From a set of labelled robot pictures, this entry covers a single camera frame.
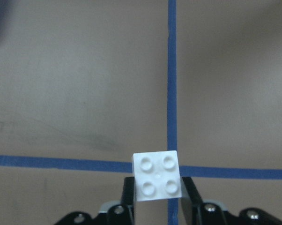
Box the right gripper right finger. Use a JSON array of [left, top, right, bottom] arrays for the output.
[[181, 177, 203, 225]]

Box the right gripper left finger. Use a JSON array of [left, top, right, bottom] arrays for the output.
[[120, 177, 136, 225]]

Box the white block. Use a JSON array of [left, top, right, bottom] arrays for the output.
[[132, 150, 182, 202]]

